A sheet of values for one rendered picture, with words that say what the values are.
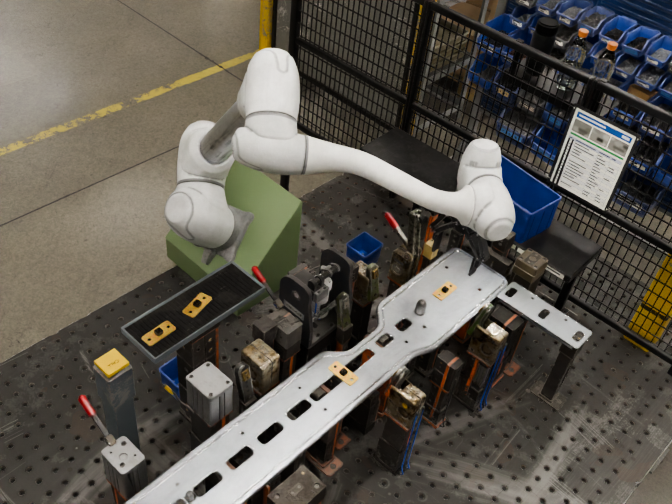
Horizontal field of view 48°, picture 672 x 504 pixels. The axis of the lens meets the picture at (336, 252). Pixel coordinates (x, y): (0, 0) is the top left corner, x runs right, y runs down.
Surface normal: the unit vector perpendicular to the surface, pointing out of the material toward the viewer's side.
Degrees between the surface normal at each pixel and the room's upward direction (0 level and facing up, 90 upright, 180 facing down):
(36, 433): 0
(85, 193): 0
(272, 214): 44
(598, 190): 90
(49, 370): 0
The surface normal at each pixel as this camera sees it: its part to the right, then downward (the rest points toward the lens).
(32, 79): 0.10, -0.73
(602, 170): -0.68, 0.45
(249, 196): -0.41, -0.21
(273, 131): 0.22, -0.04
